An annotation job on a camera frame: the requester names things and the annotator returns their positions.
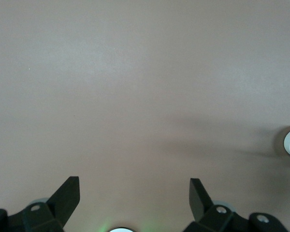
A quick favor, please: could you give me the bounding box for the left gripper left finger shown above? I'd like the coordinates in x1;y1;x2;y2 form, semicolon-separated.
0;176;80;232

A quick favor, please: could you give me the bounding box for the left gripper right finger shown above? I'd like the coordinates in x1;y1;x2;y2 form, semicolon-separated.
183;178;289;232

